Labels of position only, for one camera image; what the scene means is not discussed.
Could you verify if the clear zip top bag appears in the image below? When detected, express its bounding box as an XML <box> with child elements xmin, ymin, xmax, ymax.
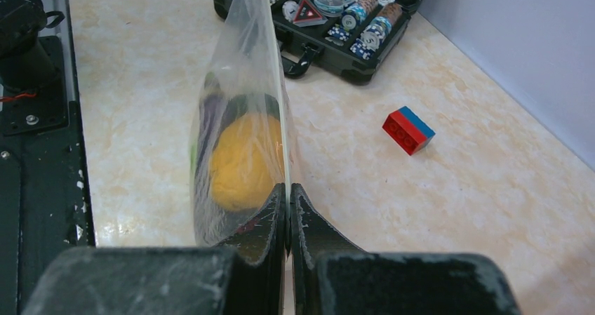
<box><xmin>190</xmin><ymin>0</ymin><xmax>291</xmax><ymax>246</ymax></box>

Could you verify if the red blue toy brick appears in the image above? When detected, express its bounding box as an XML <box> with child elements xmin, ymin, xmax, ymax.
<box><xmin>382</xmin><ymin>106</ymin><xmax>436</xmax><ymax>156</ymax></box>

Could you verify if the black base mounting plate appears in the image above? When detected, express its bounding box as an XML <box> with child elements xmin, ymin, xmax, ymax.
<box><xmin>1</xmin><ymin>36</ymin><xmax>95</xmax><ymax>314</ymax></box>

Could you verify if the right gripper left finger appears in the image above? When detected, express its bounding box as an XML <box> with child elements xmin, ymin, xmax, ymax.
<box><xmin>24</xmin><ymin>185</ymin><xmax>286</xmax><ymax>314</ymax></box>

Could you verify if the purple toy eggplant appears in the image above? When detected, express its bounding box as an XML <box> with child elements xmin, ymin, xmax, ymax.
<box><xmin>189</xmin><ymin>72</ymin><xmax>227</xmax><ymax>180</ymax></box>

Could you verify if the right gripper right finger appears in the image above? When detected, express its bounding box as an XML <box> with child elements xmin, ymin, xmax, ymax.
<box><xmin>290</xmin><ymin>184</ymin><xmax>521</xmax><ymax>314</ymax></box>

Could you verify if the black poker chip case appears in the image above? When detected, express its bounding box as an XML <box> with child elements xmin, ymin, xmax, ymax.
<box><xmin>212</xmin><ymin>0</ymin><xmax>436</xmax><ymax>85</ymax></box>

